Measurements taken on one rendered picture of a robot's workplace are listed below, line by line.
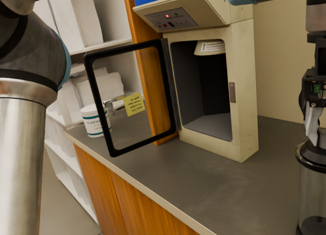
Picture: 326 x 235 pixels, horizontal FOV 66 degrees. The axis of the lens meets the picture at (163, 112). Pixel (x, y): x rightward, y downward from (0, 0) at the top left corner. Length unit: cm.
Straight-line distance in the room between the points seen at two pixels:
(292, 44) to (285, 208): 68
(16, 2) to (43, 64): 11
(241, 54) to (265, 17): 42
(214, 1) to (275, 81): 63
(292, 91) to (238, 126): 43
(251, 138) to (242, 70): 26
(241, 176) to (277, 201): 15
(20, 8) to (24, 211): 24
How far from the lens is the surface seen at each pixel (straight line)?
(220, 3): 76
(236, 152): 94
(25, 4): 34
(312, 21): 46
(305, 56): 119
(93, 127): 135
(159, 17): 89
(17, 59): 40
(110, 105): 92
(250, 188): 84
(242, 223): 73
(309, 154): 56
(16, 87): 39
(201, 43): 92
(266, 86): 130
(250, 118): 93
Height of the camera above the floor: 146
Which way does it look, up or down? 20 degrees down
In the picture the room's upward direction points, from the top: 10 degrees counter-clockwise
